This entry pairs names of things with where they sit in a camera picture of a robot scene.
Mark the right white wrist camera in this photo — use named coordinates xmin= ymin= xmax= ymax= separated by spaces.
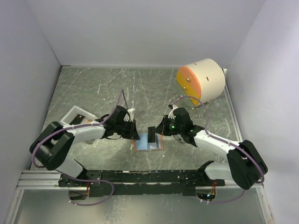
xmin=168 ymin=105 xmax=178 ymax=119

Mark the cards stack in tray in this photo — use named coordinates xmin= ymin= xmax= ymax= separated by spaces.
xmin=70 ymin=114 xmax=93 ymax=125

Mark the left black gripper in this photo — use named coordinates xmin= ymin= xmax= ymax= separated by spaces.
xmin=115 ymin=119 xmax=141 ymax=140

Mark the purple cable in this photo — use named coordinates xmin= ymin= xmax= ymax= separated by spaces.
xmin=31 ymin=90 xmax=129 ymax=206
xmin=169 ymin=95 xmax=266 ymax=204

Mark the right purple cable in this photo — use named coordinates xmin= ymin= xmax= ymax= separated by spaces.
xmin=169 ymin=95 xmax=266 ymax=204

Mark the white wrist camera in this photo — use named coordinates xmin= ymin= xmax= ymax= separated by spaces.
xmin=168 ymin=105 xmax=178 ymax=119
xmin=124 ymin=108 xmax=135 ymax=121

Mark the cream round drawer cabinet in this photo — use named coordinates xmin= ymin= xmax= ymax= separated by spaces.
xmin=176 ymin=58 xmax=226 ymax=107

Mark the brown leather card holder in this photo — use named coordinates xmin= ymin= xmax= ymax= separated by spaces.
xmin=132 ymin=133 xmax=164 ymax=152

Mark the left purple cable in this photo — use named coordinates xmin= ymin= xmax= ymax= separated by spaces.
xmin=31 ymin=90 xmax=129 ymax=206

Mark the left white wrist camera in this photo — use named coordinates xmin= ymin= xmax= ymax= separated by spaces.
xmin=124 ymin=108 xmax=135 ymax=121

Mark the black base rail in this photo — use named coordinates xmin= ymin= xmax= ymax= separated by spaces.
xmin=58 ymin=169 xmax=225 ymax=197

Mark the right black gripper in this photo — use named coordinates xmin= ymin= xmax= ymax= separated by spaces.
xmin=154 ymin=114 xmax=184 ymax=136

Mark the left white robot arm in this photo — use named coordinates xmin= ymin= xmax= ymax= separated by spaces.
xmin=29 ymin=105 xmax=140 ymax=186

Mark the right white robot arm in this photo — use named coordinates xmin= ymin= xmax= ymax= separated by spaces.
xmin=155 ymin=107 xmax=268 ymax=190

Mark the white card tray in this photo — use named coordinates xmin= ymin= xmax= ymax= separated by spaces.
xmin=60 ymin=105 xmax=98 ymax=126

